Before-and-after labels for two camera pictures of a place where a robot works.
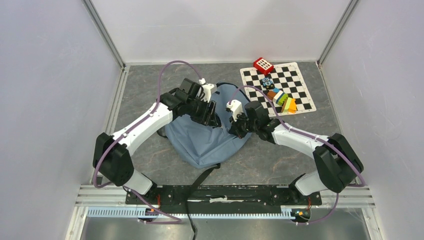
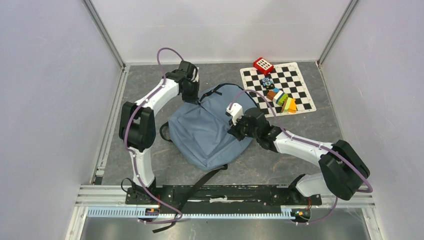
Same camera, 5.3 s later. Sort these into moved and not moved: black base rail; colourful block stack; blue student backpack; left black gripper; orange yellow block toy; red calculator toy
Moved: blue student backpack; left black gripper
Not moved: colourful block stack; red calculator toy; orange yellow block toy; black base rail
